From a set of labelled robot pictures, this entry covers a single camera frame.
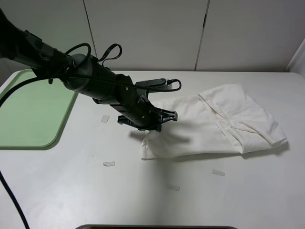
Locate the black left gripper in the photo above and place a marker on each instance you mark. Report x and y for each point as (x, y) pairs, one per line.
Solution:
(141, 114)

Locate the green plastic tray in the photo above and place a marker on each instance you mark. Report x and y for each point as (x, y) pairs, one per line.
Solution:
(35, 115)

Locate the clear tape piece near left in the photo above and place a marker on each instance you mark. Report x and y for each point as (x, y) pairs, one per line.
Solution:
(109, 164)

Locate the clear tape piece mid left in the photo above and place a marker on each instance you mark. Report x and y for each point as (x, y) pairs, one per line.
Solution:
(105, 119)

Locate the clear tape piece near right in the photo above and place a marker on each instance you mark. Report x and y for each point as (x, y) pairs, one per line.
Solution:
(219, 173)

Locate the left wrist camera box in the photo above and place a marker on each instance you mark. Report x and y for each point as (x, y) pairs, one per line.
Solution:
(160, 84)

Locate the white short sleeve shirt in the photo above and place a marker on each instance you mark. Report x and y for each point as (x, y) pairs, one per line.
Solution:
(221, 120)

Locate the clear tape piece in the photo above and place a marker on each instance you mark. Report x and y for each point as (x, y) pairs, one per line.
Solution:
(219, 173)
(172, 187)
(109, 164)

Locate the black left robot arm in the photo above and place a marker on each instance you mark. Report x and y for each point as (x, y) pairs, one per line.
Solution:
(87, 75)

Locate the clear tape piece near centre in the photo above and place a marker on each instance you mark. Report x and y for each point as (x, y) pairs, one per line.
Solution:
(172, 187)

